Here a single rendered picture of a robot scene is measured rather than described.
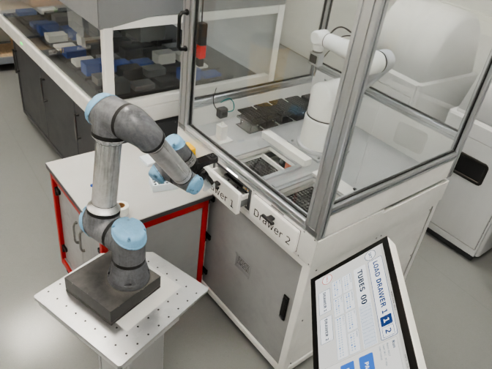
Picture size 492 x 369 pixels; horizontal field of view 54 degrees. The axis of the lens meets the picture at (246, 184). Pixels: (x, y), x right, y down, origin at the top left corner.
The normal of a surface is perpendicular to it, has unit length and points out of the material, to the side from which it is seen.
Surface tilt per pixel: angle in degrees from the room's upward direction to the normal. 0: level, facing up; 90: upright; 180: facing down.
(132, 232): 7
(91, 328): 0
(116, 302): 2
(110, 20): 90
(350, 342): 50
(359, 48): 90
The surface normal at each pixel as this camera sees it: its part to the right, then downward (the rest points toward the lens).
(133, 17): 0.61, 0.50
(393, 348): -0.68, -0.64
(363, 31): -0.78, 0.28
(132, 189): 0.12, -0.82
